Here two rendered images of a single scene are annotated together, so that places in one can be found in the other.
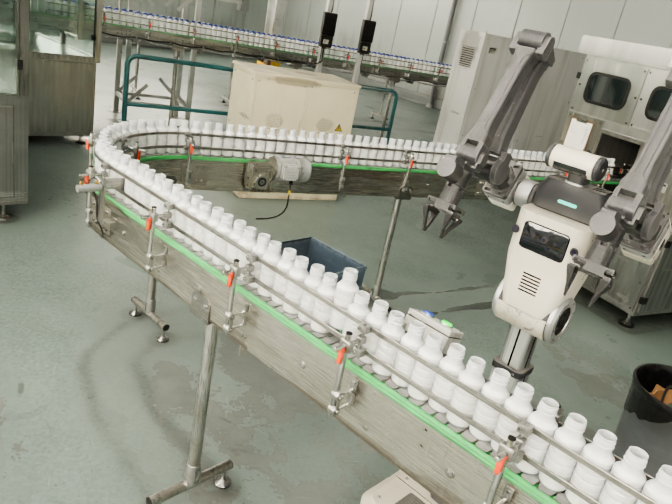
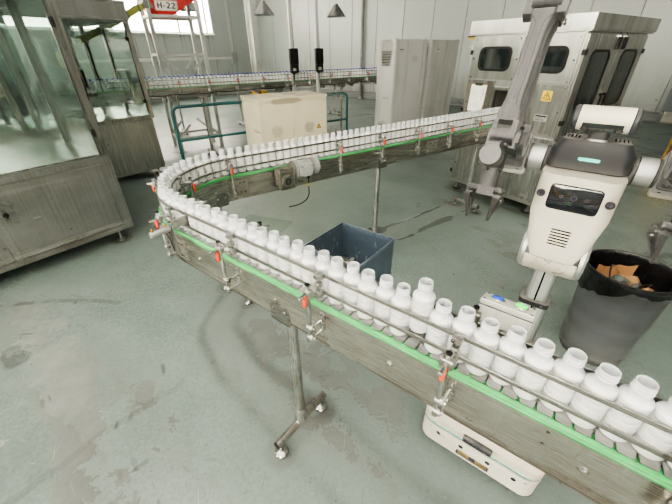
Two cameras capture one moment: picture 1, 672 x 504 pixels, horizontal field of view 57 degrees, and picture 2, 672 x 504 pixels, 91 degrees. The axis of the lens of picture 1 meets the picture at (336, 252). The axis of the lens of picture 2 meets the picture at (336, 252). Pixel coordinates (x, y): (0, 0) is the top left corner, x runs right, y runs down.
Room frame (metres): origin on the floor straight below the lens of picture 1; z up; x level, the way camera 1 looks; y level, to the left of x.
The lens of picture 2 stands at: (0.79, 0.22, 1.72)
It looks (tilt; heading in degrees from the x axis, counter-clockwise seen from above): 31 degrees down; 357
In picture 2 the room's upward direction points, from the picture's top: straight up
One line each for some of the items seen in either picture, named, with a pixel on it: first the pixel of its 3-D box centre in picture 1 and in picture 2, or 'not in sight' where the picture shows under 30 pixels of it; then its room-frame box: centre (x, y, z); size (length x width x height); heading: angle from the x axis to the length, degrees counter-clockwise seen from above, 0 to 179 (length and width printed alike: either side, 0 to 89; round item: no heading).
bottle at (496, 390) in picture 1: (491, 404); (628, 407); (1.18, -0.40, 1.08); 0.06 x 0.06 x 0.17
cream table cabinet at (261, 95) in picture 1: (287, 133); (287, 136); (6.11, 0.71, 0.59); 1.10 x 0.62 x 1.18; 122
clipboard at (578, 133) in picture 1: (575, 138); (476, 97); (5.15, -1.73, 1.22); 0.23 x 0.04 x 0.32; 32
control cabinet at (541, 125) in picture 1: (529, 119); (430, 92); (8.34, -2.14, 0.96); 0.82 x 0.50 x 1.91; 122
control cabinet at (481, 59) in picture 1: (477, 113); (398, 95); (7.86, -1.37, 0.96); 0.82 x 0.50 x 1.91; 122
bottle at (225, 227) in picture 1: (224, 239); (286, 257); (1.81, 0.35, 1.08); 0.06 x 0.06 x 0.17
